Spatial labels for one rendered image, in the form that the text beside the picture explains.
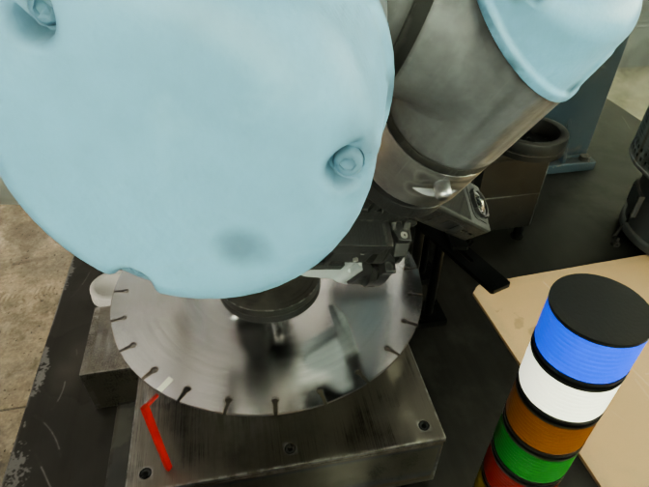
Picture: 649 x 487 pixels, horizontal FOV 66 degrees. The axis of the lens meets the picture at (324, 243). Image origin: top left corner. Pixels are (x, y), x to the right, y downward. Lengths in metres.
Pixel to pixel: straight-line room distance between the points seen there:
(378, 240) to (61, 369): 0.55
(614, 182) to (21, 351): 1.79
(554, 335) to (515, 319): 0.57
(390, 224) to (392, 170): 0.09
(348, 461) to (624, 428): 0.37
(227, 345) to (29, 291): 1.73
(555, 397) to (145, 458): 0.41
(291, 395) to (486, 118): 0.30
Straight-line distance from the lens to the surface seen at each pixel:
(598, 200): 1.17
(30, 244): 2.43
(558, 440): 0.31
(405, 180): 0.30
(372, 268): 0.41
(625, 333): 0.26
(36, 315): 2.08
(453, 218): 0.40
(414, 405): 0.58
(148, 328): 0.53
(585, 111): 1.22
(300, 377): 0.47
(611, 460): 0.73
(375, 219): 0.38
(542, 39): 0.22
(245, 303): 0.52
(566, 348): 0.26
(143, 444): 0.57
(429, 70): 0.23
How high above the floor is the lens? 1.33
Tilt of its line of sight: 39 degrees down
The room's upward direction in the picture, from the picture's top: straight up
